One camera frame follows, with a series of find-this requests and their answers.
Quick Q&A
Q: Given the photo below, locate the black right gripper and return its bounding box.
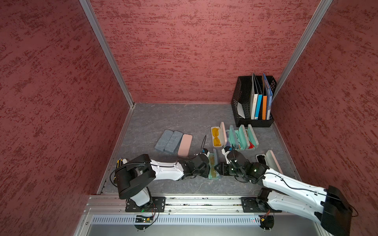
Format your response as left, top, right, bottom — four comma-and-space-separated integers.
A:
214, 162, 245, 177

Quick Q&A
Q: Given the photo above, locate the case with clear yellow glasses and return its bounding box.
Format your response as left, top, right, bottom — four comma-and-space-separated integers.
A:
208, 148, 220, 180

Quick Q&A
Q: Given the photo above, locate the pink case with tortoise sunglasses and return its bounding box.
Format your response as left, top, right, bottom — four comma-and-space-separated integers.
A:
177, 134, 193, 157

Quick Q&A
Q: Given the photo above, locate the grey case with black glasses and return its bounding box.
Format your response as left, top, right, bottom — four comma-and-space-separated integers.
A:
164, 131, 183, 154

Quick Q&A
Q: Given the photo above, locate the pink case with black glasses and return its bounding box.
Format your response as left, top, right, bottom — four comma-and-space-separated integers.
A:
256, 150, 283, 174

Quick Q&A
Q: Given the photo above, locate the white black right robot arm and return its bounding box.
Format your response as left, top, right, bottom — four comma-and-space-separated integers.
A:
215, 147, 356, 236

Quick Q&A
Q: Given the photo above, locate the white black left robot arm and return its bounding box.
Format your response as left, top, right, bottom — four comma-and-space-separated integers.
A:
109, 148, 210, 207

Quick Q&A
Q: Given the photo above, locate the grey case with purple glasses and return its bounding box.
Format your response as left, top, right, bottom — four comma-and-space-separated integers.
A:
224, 125, 239, 149

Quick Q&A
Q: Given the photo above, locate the grey case with orange glasses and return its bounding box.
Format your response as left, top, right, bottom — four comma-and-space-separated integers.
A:
235, 125, 250, 150

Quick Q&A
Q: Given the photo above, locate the pink case with yellow glasses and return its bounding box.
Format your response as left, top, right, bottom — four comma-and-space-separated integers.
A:
211, 122, 227, 147

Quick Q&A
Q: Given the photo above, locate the black mesh file holder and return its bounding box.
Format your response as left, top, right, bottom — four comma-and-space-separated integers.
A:
231, 74, 277, 128

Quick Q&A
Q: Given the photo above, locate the cyan book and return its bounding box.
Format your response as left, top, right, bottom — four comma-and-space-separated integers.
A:
255, 76, 263, 120

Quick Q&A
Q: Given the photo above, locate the white book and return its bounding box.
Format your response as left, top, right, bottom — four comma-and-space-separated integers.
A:
250, 74, 258, 120

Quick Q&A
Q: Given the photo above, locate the orange book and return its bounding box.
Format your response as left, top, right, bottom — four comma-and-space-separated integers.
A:
261, 76, 268, 121

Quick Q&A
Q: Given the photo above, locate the blue book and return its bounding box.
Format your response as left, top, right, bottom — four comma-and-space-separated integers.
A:
263, 74, 273, 120

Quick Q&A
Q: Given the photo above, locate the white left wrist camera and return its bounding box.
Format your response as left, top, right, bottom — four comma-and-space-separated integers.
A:
201, 148, 210, 157

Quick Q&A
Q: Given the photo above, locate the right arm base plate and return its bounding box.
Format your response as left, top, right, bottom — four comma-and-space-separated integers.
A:
241, 197, 282, 214

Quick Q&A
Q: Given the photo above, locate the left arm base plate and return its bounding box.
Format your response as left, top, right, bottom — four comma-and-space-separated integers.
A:
125, 196, 166, 213

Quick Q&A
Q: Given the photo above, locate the aluminium front rail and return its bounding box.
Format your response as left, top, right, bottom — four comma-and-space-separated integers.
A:
74, 194, 328, 236

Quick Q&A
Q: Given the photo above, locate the aluminium corner post right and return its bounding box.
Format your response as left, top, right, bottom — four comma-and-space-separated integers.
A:
273, 0, 333, 99

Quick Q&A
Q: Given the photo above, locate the aluminium corner post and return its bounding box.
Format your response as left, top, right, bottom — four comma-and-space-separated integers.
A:
79, 0, 134, 109
273, 0, 333, 99

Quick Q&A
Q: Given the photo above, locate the aluminium corner post left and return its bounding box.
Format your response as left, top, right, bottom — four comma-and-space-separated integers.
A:
79, 0, 134, 109

